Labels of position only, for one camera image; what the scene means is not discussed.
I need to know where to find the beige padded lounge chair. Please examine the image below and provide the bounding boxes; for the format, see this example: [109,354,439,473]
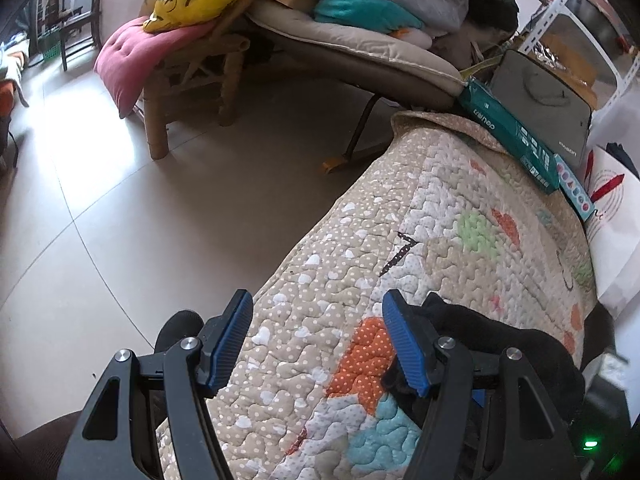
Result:
[245,0,468,176]

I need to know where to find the white paper bag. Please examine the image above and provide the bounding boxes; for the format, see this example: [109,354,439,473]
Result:
[582,67,640,318]

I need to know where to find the black bag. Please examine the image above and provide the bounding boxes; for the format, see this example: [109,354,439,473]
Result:
[457,0,521,36]

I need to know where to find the pink seat cushion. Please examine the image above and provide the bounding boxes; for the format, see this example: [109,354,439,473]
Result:
[93,16,216,120]

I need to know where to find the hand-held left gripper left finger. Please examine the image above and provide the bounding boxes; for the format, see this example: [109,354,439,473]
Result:
[57,288,254,480]

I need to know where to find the person's left leg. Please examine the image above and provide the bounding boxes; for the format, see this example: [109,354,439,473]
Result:
[0,410,81,480]

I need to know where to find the black slipper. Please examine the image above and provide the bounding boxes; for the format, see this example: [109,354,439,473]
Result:
[154,310,206,356]

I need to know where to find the green packet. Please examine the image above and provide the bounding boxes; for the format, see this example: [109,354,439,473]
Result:
[457,80,561,196]

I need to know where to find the teal cloth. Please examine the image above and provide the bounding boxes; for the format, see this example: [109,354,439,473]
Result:
[314,0,426,36]

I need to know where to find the grey laptop bag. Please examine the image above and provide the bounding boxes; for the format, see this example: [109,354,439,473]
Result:
[487,49,596,171]

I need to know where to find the green basket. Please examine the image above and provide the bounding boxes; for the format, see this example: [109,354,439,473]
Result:
[37,35,63,63]

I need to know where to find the dark wooden chair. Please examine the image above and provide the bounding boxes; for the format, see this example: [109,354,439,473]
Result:
[60,0,111,72]

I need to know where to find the black pants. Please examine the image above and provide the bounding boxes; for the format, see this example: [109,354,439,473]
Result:
[380,291,587,428]

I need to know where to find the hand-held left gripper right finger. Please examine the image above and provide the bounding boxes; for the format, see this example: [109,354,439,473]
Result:
[381,288,583,480]

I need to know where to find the light blue toy box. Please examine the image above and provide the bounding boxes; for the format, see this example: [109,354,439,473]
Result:
[554,152,596,223]

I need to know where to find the white metal shelf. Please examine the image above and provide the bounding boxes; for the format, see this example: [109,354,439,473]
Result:
[515,0,640,111]

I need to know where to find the bamboo chair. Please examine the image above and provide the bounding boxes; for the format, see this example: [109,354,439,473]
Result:
[140,0,296,161]

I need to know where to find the heart patterned quilted blanket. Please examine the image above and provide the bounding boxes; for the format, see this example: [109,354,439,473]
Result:
[155,110,601,480]

